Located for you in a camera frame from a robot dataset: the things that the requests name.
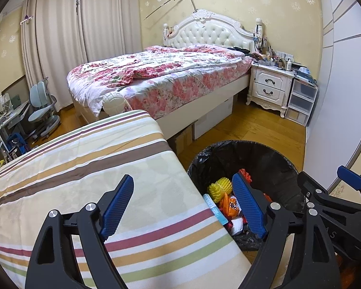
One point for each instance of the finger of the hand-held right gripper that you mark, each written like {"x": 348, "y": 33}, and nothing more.
{"x": 350, "y": 177}
{"x": 314, "y": 192}

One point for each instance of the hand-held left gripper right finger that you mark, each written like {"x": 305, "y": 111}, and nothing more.
{"x": 248, "y": 204}

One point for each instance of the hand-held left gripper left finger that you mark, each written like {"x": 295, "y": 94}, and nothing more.
{"x": 117, "y": 206}

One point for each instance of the orange snack packet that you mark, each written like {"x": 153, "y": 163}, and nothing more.
{"x": 230, "y": 206}

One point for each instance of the white tissue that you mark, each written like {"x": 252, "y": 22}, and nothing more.
{"x": 236, "y": 227}

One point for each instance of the red foam net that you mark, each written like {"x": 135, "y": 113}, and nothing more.
{"x": 246, "y": 176}

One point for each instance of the yellow foam net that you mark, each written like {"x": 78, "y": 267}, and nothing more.
{"x": 219, "y": 190}

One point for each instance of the light blue tube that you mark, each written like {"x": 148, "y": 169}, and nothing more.
{"x": 215, "y": 209}

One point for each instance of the trash bin with black bag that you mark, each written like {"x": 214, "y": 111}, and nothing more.
{"x": 258, "y": 159}

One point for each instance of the clear plastic drawer unit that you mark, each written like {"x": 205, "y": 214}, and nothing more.
{"x": 300, "y": 102}

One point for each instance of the brown cardboard box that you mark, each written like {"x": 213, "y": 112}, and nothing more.
{"x": 183, "y": 140}

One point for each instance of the white storage box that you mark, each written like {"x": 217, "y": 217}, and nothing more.
{"x": 213, "y": 117}

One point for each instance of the white wardrobe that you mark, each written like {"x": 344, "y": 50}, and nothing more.
{"x": 349, "y": 81}

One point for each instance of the blue grey pouch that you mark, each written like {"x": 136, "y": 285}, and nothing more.
{"x": 306, "y": 73}

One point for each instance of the white nightstand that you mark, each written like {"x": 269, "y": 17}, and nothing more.
{"x": 269, "y": 88}

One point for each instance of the grey desk chair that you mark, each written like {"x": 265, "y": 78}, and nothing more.
{"x": 43, "y": 114}

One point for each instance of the blue crate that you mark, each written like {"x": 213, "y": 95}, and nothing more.
{"x": 16, "y": 144}

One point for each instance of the study desk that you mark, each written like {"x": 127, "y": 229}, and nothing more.
{"x": 12, "y": 114}

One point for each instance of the floral quilt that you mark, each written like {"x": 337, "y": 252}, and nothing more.
{"x": 168, "y": 75}

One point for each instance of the pile of small toiletries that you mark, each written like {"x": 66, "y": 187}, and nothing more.
{"x": 273, "y": 57}

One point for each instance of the dark clothing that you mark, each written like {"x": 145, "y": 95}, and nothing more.
{"x": 239, "y": 49}

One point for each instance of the beige curtain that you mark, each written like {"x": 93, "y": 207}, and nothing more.
{"x": 54, "y": 45}
{"x": 111, "y": 18}

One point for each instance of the white bed with tufted headboard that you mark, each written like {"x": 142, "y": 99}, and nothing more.
{"x": 210, "y": 30}

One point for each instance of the thin metal rod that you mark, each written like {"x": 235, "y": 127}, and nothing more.
{"x": 168, "y": 4}

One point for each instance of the white wall socket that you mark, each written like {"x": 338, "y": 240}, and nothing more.
{"x": 284, "y": 55}

